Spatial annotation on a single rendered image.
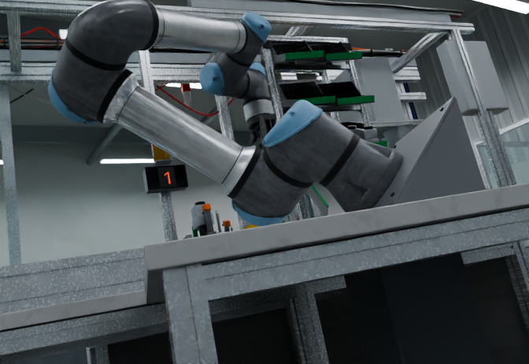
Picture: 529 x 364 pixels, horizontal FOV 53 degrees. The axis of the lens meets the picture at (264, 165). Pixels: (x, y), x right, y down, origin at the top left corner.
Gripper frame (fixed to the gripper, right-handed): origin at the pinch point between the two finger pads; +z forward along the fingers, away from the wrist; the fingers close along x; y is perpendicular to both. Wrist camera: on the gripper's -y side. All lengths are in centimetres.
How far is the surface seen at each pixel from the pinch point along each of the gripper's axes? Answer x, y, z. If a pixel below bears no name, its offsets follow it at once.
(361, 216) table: -19, 63, 19
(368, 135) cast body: 43.8, -13.0, -20.1
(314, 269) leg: -26, 60, 24
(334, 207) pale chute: 26.4, -14.8, 1.4
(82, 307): -48, 5, 19
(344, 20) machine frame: 95, -74, -104
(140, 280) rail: -34.5, -4.0, 14.8
